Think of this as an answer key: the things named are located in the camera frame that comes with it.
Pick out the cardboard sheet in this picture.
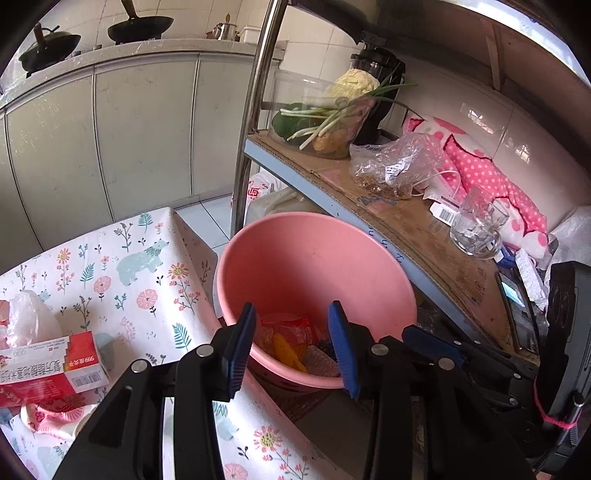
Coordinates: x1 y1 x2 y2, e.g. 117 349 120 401
252 134 541 356

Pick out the smartphone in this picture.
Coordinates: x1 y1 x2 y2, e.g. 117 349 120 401
496 268 539 349

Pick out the steel kettle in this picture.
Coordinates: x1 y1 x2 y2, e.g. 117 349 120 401
206 14 241 41

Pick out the pink plastic bucket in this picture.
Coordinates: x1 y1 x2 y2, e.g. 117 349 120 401
215 211 419 391

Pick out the glass mug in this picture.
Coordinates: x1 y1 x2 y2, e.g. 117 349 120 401
450 186 509 259

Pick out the glass bowl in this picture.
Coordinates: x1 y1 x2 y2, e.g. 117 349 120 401
271 69 384 160

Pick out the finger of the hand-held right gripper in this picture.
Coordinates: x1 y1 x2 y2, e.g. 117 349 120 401
401 324 539 409
431 318 543 377

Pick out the napa cabbage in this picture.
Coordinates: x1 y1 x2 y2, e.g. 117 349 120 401
323 69 382 100

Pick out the silver scouring cloth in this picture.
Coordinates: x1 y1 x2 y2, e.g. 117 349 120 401
302 339 345 377

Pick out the large yellow foam net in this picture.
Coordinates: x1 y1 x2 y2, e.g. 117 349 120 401
272 333 308 374

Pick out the black blender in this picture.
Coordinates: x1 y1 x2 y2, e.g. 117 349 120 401
349 30 407 146

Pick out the crushed paper cup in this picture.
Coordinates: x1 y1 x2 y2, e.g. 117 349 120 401
21 401 100 439

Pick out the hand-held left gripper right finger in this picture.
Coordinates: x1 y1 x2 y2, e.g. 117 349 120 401
328 301 527 480

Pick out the metal shelf rack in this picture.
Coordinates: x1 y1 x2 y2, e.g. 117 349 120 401
230 0 591 370

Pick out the black wok with lid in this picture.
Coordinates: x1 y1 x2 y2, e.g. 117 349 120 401
18 23 81 75

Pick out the floral tablecloth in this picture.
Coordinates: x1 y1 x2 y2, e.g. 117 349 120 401
0 208 356 480

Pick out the black frying pan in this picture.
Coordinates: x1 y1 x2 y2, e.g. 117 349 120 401
107 0 175 45

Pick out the clear plastic bag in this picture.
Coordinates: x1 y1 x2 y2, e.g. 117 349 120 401
349 134 455 200

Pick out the white cable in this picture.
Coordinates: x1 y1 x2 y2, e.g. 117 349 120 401
411 170 462 204

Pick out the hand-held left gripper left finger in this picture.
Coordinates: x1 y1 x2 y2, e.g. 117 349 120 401
53 302 257 480

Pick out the red snack packet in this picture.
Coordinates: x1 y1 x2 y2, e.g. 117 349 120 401
259 316 324 347

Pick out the white printed plastic bag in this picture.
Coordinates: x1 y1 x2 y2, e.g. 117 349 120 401
245 172 287 210

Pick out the grey kitchen cabinet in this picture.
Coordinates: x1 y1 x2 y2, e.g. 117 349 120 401
0 37 287 273

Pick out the pink dotted cloth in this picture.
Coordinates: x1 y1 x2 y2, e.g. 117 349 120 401
402 114 550 252

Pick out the long red carton box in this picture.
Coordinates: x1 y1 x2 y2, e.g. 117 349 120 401
0 330 110 409

